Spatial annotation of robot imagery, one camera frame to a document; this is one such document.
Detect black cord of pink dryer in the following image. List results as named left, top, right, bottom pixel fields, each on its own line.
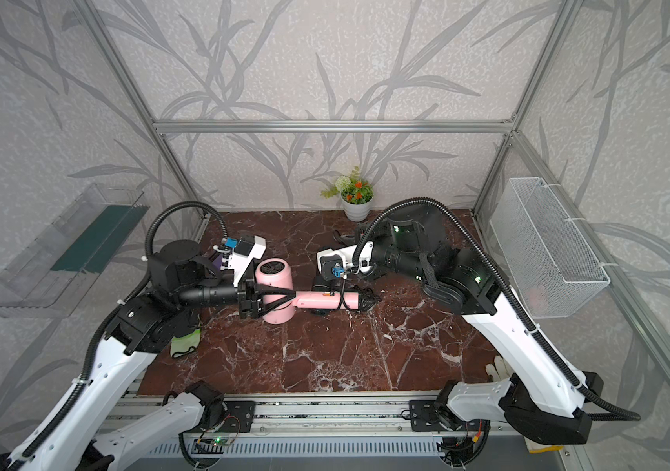
left=308, top=276, right=382, bottom=316

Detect white cloth glove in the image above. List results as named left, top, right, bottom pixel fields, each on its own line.
left=484, top=355, right=515, bottom=383

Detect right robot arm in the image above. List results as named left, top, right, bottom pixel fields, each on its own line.
left=319, top=197, right=641, bottom=445

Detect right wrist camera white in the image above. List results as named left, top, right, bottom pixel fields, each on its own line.
left=317, top=241, right=375, bottom=281

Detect white wire mesh basket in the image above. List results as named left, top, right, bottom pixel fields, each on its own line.
left=491, top=177, right=611, bottom=319

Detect white pot artificial flowers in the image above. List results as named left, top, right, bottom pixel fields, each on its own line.
left=320, top=167, right=374, bottom=223

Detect pink hair dryer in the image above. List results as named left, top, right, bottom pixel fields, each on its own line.
left=255, top=258, right=381, bottom=325

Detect horizontal aluminium frame bar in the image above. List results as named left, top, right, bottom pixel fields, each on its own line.
left=153, top=120, right=513, bottom=135

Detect clear plastic wall shelf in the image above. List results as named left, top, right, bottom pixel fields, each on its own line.
left=0, top=184, right=150, bottom=319

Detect black green work glove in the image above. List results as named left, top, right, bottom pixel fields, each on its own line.
left=169, top=329, right=202, bottom=358

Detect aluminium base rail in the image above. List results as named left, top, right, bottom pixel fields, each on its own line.
left=147, top=391, right=525, bottom=461

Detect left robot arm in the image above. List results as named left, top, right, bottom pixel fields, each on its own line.
left=0, top=201, right=266, bottom=470

